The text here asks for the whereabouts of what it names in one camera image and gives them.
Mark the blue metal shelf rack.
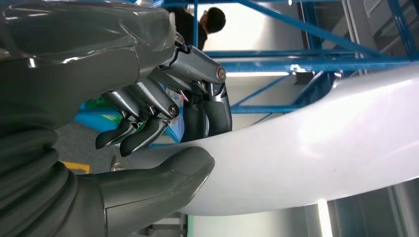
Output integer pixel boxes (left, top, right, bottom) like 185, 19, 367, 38
74, 0, 419, 148

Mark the person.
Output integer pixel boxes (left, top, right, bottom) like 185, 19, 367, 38
168, 6, 227, 51

